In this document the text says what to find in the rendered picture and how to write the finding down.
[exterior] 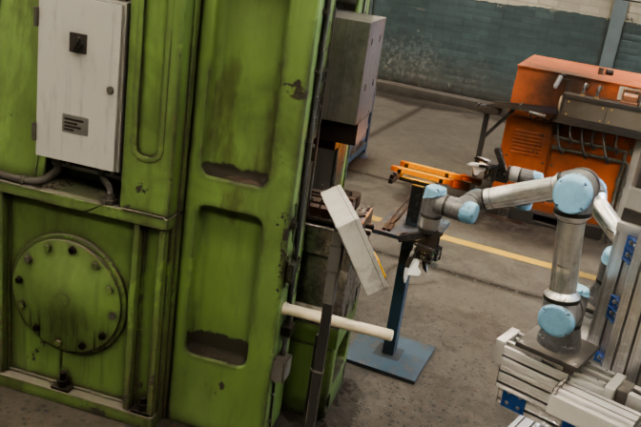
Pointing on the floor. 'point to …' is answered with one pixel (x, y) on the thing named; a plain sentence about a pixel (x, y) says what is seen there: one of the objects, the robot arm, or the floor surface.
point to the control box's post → (322, 339)
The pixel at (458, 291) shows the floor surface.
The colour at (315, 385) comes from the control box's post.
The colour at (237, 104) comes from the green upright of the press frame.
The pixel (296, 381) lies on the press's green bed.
